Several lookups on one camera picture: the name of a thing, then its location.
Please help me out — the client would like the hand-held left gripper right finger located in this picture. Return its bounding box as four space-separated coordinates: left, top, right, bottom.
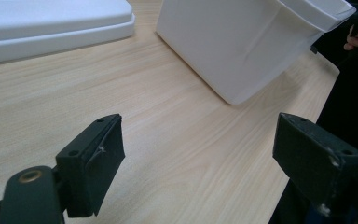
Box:
272 112 358 216

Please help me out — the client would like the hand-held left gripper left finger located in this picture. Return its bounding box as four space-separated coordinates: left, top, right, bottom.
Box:
55 113 126 218

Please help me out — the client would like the white plastic bin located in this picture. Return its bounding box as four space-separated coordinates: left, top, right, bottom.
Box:
155 0 357 105

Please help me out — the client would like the white plastic lid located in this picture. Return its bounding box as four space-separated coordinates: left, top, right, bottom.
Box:
0 0 136 67

